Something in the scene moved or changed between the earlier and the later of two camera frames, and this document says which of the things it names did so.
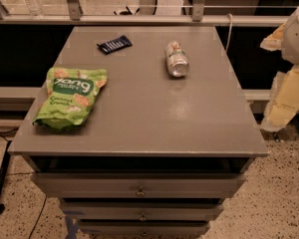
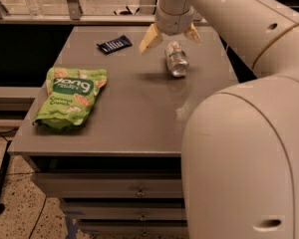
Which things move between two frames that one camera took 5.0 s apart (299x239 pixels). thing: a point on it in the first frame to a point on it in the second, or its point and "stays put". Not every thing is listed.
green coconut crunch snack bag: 71,96 stays put
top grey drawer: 139,184 stays put
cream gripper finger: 274,41 to 168,24
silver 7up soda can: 176,59 stays put
